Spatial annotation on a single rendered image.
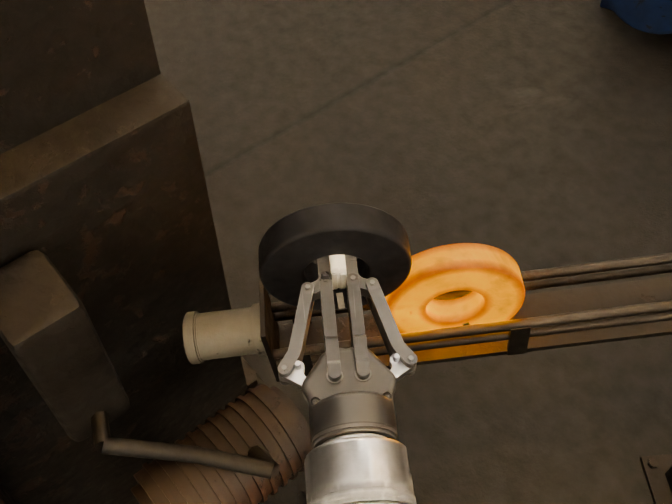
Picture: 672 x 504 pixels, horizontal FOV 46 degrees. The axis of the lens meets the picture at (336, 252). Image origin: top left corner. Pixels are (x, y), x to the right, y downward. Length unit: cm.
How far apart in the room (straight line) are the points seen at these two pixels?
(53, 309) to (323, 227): 28
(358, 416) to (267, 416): 36
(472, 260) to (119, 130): 39
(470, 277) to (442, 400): 81
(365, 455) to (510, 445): 97
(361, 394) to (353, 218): 17
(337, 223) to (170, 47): 166
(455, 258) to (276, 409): 33
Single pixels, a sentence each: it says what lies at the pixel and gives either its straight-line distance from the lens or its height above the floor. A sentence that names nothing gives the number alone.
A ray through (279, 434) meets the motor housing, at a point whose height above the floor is 52.
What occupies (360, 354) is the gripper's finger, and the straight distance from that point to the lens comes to 71.
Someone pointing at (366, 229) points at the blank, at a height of 87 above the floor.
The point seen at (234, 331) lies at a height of 69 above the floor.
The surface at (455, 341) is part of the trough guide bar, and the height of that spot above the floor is 68.
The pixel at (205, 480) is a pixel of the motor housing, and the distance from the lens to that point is 99.
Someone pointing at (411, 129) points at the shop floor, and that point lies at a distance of 206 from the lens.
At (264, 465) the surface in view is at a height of 56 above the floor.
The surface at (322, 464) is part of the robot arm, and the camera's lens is 65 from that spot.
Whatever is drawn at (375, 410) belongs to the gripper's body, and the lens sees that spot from 67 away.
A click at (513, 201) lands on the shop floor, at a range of 194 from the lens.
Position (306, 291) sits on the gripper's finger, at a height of 83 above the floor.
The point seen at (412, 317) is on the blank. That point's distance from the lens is 88.
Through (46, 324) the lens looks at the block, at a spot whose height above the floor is 80.
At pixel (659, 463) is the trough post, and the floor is 1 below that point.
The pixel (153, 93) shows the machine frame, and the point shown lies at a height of 87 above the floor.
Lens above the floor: 145
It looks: 54 degrees down
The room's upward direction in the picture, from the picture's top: straight up
